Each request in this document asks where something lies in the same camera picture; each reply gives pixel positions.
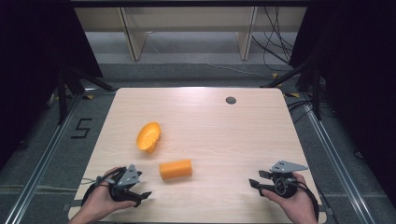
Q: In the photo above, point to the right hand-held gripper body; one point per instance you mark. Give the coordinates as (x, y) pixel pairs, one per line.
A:
(285, 183)

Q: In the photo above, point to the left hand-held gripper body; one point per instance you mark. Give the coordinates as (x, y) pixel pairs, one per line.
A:
(127, 179)

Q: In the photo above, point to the orange rectangular block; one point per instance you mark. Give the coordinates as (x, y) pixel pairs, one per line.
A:
(175, 169)

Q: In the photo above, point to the orange perforated plastic dish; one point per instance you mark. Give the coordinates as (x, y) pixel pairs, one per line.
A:
(148, 136)

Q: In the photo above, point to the person's right hand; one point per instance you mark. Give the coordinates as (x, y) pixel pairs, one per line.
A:
(299, 203)

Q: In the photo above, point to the person's left hand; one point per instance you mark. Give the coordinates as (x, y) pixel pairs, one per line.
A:
(99, 199)

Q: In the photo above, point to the grey round table grommet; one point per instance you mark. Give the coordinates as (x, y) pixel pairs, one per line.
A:
(231, 100)

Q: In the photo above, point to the yellow floor tape piece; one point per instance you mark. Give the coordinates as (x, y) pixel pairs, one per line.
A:
(292, 95)
(275, 75)
(89, 97)

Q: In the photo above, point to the black metal stand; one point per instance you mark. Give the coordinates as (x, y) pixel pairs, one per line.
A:
(63, 93)
(316, 90)

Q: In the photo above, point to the dark curtain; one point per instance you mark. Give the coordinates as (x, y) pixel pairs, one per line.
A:
(361, 77)
(31, 62)

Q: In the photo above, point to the silver metal floor rail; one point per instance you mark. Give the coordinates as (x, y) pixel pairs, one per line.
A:
(339, 165)
(40, 168)

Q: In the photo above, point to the white desk frame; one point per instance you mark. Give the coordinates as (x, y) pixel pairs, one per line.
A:
(190, 18)

